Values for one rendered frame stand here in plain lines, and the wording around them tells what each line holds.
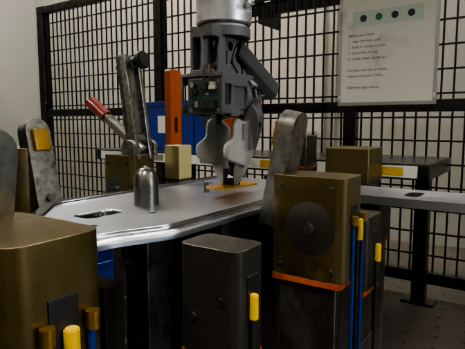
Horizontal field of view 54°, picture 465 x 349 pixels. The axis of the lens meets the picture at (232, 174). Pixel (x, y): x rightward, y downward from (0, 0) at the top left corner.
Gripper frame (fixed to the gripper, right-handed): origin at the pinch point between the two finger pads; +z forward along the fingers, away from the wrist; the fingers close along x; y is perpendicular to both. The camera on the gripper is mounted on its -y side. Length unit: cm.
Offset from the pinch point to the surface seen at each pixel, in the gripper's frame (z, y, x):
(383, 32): -28, -54, 4
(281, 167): -2.2, 7.3, 11.9
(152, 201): 2.5, 12.9, -3.3
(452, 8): -71, -233, -13
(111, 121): -7.5, 0.7, -24.8
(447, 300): 33, -57, 20
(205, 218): 3.3, 14.1, 6.1
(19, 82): -41, -175, -345
